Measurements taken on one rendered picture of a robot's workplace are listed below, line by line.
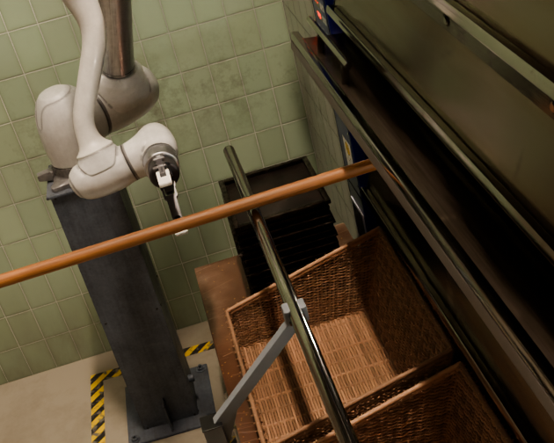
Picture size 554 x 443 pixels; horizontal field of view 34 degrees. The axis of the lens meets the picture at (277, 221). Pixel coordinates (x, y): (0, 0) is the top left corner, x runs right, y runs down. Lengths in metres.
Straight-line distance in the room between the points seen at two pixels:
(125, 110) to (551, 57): 1.81
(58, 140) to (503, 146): 1.59
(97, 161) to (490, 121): 1.18
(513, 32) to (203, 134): 2.17
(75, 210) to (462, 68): 1.53
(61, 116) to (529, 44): 1.74
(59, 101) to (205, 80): 0.70
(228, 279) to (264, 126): 0.70
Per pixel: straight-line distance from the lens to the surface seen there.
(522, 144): 1.39
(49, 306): 3.62
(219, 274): 2.93
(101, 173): 2.37
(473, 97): 1.54
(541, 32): 1.20
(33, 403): 3.68
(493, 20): 1.31
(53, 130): 2.72
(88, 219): 2.82
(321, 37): 2.11
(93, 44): 2.36
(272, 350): 1.79
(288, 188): 2.04
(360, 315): 2.62
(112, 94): 2.75
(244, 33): 3.20
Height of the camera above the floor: 2.23
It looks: 32 degrees down
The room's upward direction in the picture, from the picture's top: 14 degrees counter-clockwise
